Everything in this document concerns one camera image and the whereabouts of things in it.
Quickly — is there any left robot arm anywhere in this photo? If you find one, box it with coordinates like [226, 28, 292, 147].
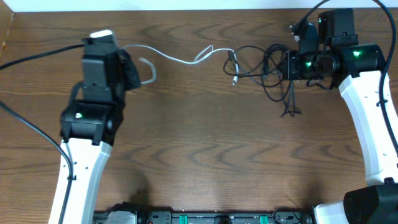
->
[49, 30, 141, 223]

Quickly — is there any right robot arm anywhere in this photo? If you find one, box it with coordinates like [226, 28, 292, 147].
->
[282, 9, 397, 223]

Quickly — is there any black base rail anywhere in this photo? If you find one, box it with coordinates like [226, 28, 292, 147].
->
[92, 209, 315, 224]

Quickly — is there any cardboard box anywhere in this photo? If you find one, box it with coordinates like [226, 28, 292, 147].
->
[0, 0, 14, 55]

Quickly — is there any black USB cable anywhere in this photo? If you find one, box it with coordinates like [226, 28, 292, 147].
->
[223, 43, 302, 118]

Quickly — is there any white USB cable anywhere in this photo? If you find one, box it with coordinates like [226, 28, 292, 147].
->
[121, 44, 240, 86]

